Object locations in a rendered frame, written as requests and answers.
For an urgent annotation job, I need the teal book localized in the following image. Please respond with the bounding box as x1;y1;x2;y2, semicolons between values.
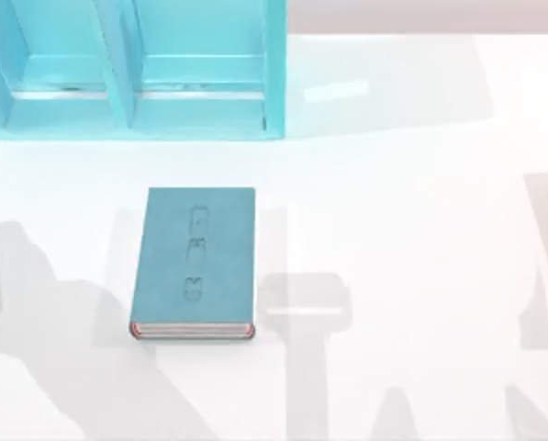
129;187;257;342

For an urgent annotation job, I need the light blue rack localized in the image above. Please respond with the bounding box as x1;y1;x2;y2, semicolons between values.
0;0;287;141

